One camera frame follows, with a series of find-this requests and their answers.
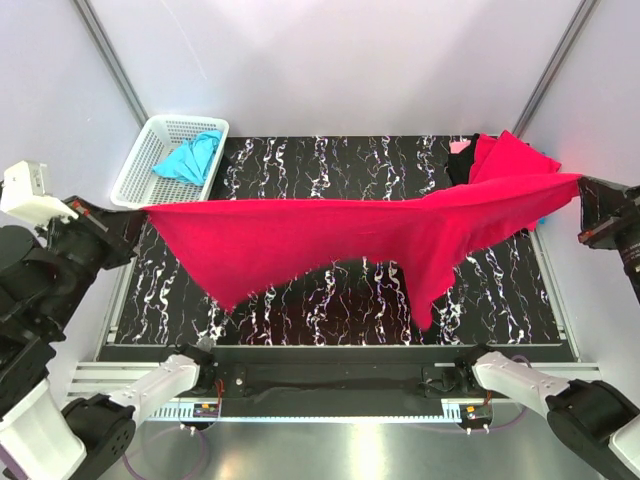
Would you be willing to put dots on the folded black t shirt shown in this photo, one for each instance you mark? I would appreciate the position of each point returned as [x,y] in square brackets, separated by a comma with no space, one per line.
[458,166]

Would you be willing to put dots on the cyan crumpled t shirt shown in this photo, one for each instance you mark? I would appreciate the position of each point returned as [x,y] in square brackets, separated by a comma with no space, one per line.
[190,163]

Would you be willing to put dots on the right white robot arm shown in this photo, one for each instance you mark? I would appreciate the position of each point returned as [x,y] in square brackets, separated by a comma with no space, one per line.
[591,418]

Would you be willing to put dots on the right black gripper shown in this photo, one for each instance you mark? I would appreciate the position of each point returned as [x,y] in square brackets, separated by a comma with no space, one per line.
[611,205]

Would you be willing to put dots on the right aluminium corner post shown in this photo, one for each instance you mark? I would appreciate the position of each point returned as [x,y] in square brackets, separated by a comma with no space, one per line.
[558,58]

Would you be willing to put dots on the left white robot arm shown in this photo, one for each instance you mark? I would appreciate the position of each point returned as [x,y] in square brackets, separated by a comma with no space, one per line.
[45,274]

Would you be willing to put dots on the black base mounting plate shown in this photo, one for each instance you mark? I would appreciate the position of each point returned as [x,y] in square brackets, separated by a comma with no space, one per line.
[317,382]

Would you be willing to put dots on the folded pink t shirt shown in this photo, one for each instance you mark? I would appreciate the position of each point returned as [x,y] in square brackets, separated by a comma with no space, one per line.
[455,147]

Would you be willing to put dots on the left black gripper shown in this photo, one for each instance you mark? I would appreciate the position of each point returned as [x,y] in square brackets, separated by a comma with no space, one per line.
[123,228]

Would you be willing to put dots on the left aluminium corner post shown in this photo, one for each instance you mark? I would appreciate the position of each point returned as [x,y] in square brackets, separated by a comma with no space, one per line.
[109,56]

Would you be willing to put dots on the folded red t shirt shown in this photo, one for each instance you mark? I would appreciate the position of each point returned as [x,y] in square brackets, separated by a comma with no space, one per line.
[507,156]

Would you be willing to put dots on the aluminium corner post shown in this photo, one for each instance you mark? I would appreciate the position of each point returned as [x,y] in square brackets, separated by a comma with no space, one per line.
[558,58]
[109,56]

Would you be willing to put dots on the red polo shirt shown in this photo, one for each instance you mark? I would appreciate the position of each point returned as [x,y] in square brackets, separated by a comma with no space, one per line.
[233,249]

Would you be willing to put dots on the aluminium frame rail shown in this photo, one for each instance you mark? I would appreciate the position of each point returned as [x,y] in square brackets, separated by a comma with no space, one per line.
[103,377]

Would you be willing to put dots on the white plastic laundry basket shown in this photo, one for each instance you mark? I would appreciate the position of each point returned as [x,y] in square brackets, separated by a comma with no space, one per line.
[137,186]

